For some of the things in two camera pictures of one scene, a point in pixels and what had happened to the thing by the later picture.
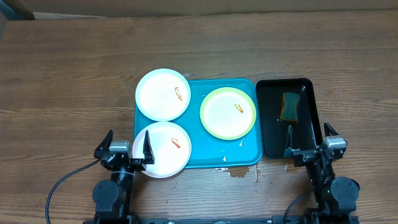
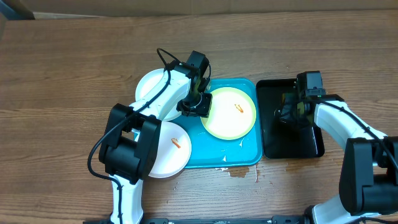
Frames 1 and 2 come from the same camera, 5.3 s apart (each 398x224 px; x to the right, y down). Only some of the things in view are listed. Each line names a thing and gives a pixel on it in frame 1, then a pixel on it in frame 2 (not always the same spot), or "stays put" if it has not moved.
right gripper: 304,155 → 290,117
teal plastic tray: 208,151 stays put
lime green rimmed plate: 227,113 stays put
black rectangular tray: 284,102 stays put
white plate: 170,146 stays put
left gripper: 148,157 → 204,111
